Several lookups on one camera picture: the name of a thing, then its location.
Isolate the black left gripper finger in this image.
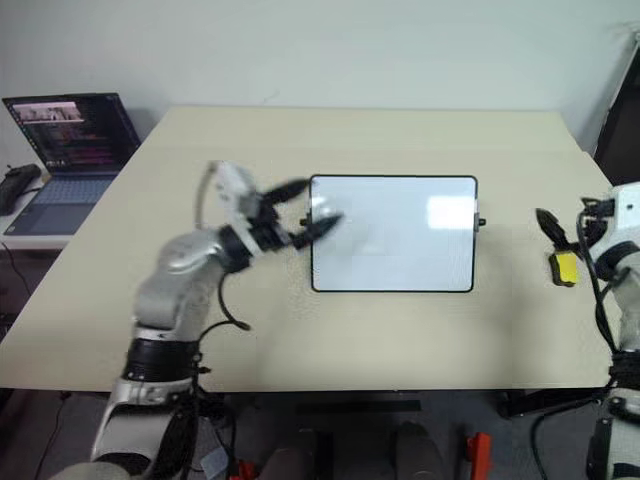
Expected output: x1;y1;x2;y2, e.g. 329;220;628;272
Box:
259;178;308;207
292;212;347;253

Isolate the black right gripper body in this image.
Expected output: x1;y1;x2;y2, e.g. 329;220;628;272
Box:
574;197;617;249

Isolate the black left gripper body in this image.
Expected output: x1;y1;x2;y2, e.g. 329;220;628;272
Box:
244;198;296;256

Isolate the yellow and black eraser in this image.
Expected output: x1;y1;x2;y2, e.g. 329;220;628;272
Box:
546;251;579;288

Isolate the small black-framed whiteboard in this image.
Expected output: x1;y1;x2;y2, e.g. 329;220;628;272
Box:
298;174;488;294

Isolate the black upright panel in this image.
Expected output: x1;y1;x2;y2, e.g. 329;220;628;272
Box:
593;42;640;187

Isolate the open blue-grey laptop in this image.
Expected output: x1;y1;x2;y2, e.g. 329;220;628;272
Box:
1;91;143;237

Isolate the grey flat pad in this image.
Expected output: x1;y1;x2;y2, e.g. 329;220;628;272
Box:
199;447;234;475

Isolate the black handheld controller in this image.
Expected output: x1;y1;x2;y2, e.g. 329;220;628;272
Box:
0;163;43;217

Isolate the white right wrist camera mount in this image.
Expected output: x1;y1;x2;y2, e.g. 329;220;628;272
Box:
609;181;640;224

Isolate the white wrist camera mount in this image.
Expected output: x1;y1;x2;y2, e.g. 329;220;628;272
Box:
609;181;640;224
206;160;262;224

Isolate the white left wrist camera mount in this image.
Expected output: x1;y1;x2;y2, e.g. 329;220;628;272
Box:
206;160;262;224

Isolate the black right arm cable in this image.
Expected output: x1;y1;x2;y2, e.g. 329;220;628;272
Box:
529;209;624;480

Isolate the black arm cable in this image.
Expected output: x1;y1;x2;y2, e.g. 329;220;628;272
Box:
196;162;252;332
529;209;624;480

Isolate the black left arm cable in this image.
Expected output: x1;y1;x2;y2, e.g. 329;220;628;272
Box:
196;162;252;332

